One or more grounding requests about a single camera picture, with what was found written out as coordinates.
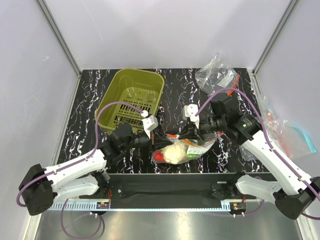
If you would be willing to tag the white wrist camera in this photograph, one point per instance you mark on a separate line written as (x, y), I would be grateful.
(149, 122)
(189, 111)

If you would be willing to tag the clear bag at back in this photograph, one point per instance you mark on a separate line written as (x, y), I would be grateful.
(216, 75)

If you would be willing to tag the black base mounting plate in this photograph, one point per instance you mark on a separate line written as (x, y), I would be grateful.
(197, 185)

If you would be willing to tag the black marble pattern mat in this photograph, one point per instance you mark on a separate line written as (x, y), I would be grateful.
(180, 89)

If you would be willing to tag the olive green plastic basket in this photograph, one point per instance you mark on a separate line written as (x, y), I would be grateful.
(140, 88)

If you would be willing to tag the red orange toy mango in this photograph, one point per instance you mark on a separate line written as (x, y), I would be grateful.
(158, 156)

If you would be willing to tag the clear blue-zip bag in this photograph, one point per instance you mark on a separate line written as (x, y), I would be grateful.
(291, 139)

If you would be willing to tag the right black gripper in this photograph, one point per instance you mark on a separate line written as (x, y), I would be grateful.
(191, 131)

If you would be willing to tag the clear red-zip bag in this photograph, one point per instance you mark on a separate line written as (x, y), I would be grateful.
(209, 139)

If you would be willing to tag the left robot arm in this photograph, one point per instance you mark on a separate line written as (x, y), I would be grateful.
(85, 175)

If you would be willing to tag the clear bag under arm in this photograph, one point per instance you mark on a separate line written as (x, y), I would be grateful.
(246, 154)

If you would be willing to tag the white toy cauliflower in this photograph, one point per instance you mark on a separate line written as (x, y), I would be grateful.
(175, 153)

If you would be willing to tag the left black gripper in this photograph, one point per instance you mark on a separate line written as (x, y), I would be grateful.
(157, 140)

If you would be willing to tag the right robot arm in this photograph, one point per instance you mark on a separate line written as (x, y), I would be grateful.
(292, 191)

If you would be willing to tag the aluminium rail frame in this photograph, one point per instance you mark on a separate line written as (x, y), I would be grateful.
(227, 216)

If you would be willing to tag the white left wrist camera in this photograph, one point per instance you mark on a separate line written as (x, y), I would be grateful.
(149, 122)

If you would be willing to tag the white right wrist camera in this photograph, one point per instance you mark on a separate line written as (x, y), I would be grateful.
(189, 111)

